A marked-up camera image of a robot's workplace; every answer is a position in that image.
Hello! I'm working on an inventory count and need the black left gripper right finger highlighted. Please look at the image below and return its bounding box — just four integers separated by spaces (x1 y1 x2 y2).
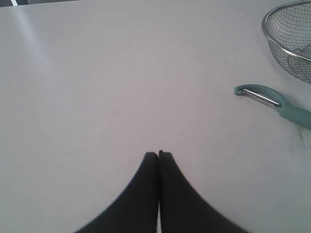
158 150 246 233

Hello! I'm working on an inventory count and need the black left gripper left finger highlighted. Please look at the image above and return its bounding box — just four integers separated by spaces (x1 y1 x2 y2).
77 152 158 233

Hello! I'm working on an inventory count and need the teal vegetable peeler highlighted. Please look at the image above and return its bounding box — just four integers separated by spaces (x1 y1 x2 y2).
234 84 311 129

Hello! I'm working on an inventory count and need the metal wire mesh basket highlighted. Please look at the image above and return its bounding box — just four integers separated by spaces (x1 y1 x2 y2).
261 0 311 83

